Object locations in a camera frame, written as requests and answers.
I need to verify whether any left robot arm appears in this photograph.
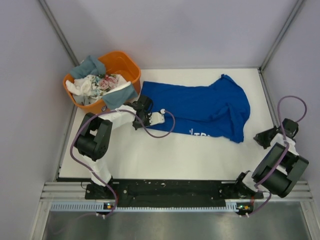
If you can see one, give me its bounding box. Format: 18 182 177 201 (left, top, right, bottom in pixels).
74 95 153 199

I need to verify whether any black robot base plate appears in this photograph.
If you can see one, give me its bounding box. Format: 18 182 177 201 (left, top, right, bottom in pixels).
85 179 255 208

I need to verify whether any grey-blue t shirt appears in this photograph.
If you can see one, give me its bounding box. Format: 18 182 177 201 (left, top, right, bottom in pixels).
69 55 139 114

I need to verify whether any white t shirt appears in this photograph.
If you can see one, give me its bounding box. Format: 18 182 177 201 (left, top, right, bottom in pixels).
65 77 92 96

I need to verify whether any aluminium frame post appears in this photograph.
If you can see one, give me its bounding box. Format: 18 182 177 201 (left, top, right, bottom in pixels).
37 0 80 66
259 0 306 73

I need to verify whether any blue t shirt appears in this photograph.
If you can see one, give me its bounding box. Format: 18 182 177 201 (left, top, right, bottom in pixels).
140 74 251 143

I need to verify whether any grey slotted cable duct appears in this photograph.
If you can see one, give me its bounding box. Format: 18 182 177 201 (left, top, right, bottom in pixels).
50 201 252 213

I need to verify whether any orange plastic laundry basket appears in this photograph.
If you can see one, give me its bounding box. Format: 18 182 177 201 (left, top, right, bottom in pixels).
62 50 142 120

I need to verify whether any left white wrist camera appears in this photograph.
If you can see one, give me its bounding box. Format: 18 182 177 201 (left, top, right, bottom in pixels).
148 108 166 126

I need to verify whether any left aluminium frame post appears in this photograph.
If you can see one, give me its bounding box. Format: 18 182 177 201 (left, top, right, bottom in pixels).
37 0 80 66

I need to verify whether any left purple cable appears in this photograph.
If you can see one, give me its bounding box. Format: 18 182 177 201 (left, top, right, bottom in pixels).
69 109 176 217

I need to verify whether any right aluminium frame post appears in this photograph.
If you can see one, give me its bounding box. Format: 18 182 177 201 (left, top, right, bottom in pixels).
259 0 306 73

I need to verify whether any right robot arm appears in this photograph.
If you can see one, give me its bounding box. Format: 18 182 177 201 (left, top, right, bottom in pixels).
233 118 309 198

